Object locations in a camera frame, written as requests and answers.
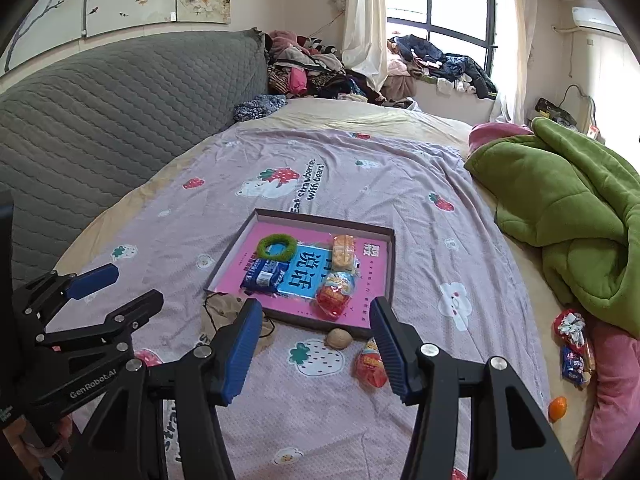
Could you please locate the small plain orange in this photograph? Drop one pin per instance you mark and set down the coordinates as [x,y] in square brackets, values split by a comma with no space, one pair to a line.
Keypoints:
[558,408]

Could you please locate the blue patterned cloth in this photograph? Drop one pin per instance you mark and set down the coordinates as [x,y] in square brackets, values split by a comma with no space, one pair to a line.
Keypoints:
[260,107]

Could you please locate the pink pillow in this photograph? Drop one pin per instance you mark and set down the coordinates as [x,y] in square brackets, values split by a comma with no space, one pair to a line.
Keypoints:
[495,136]

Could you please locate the red candy packet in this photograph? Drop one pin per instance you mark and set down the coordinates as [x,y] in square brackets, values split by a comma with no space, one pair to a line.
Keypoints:
[570,327]

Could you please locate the red toy egg packet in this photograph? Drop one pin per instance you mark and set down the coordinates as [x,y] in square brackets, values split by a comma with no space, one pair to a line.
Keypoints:
[332,300]
[370,367]

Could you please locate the dark clothes on windowsill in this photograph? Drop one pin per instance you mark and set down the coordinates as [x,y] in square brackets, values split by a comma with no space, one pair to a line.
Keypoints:
[440,60]

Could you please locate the pile of mixed clothes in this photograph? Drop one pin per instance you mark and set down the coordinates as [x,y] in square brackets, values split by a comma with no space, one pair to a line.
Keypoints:
[310,70]

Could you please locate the blue candy packet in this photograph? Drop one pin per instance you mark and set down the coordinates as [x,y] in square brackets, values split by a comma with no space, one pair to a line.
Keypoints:
[576,365]

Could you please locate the cream curtain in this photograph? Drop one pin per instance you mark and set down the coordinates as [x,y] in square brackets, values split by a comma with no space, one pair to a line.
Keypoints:
[515,35]
[362,20]

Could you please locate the green fleece blanket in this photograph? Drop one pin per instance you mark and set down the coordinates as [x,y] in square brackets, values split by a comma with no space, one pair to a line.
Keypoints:
[565,200]

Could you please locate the white air conditioner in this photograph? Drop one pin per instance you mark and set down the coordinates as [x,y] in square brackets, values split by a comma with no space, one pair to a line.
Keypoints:
[595,19]

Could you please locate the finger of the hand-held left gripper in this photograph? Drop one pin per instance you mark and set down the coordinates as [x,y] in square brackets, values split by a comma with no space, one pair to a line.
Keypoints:
[92,281]
[120,317]

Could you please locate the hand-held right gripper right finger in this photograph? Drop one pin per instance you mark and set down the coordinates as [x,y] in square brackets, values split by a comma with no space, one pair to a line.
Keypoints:
[395,355]

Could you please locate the blue snack packet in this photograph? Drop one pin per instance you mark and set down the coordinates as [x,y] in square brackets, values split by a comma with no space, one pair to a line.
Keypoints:
[262,275]

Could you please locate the lilac strawberry print bed sheet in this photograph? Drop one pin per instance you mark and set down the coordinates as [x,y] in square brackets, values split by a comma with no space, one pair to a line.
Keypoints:
[450,240]

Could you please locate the walnut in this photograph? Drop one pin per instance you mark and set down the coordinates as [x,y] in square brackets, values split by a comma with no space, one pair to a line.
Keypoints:
[339,338]

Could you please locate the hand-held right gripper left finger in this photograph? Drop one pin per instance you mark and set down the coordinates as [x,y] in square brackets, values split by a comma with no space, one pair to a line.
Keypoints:
[242,355]

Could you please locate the grey quilted headboard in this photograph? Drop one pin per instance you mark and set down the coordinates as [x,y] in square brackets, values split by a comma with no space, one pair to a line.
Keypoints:
[115,120]

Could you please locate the clear cracker packet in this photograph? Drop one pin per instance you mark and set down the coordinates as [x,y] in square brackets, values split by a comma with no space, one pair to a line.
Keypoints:
[345,252]

